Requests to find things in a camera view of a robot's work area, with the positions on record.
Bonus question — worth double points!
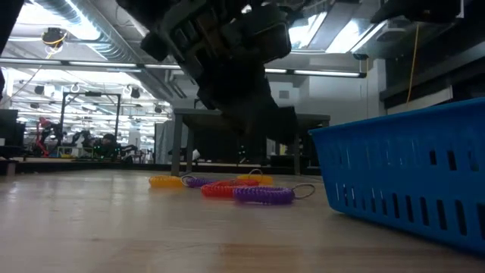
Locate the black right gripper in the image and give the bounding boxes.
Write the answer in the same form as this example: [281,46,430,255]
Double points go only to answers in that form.
[115,0,299,145]

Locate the yellow orange coil keychain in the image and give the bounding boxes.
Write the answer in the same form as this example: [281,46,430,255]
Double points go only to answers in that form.
[236,168,274,187]
[149,174,184,188]

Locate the purple coil keychain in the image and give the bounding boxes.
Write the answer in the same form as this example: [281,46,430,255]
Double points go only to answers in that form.
[232,184,317,206]
[180,174,219,189]

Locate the red coil keychain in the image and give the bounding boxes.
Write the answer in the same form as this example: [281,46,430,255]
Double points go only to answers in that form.
[200,178,261,199]

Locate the blue plastic basket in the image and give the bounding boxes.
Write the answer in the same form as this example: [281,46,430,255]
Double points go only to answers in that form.
[308,97,485,256]

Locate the red desk lamp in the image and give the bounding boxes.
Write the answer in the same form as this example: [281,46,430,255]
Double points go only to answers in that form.
[35,116,53,157]

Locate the grey perforated metal riser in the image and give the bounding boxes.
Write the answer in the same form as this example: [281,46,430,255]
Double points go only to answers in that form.
[171,108,331,177]

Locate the grey cabinet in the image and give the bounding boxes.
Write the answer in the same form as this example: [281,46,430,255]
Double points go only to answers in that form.
[154,120,176,165]

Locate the black robot arms green lights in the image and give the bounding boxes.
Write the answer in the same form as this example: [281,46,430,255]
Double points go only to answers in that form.
[64,128,138,161]

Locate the long ceiling light bar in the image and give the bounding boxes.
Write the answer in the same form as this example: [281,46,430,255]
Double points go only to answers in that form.
[0,56,367,79]

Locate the wooden workbench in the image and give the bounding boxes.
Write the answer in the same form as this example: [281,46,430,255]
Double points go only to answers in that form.
[14,155,152,165]

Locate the black computer monitor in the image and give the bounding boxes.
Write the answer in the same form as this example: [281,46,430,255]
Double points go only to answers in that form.
[0,108,26,158]

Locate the yellow power cable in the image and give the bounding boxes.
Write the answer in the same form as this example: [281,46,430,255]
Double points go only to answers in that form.
[405,22,421,104]

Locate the black station camera frame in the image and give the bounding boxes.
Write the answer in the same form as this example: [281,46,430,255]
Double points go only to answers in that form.
[58,90,122,157]

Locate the ceiling cable reel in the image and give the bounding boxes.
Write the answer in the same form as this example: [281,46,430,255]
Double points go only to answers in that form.
[40,27,68,60]

